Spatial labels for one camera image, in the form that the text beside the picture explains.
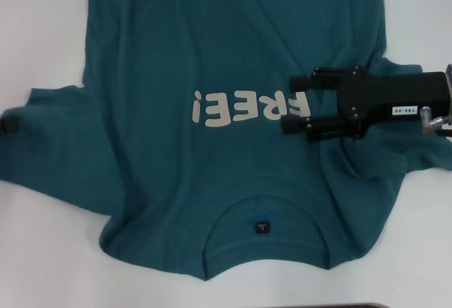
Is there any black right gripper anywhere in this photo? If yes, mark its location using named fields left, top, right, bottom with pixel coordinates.
left=280, top=64, right=452, bottom=144

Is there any right arm silver plug cable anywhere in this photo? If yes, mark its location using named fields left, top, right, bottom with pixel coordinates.
left=420, top=105, right=452, bottom=138

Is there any teal blue printed t-shirt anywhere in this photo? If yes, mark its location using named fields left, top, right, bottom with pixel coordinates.
left=0, top=0, right=452, bottom=273

